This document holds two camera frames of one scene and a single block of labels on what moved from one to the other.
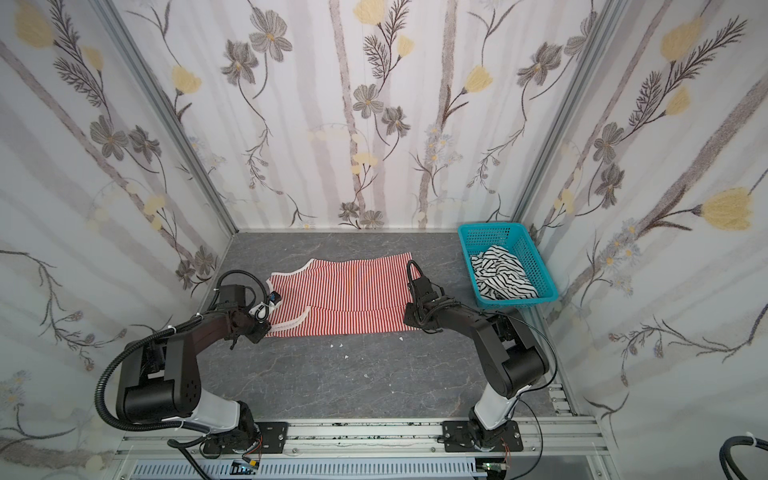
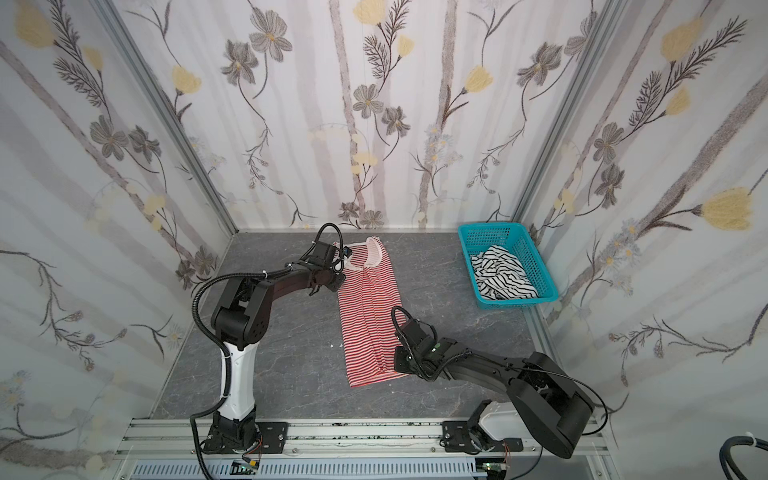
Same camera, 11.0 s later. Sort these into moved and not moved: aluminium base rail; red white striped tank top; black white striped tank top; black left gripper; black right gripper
Moved: black left gripper; black right gripper; red white striped tank top
Not moved: black white striped tank top; aluminium base rail
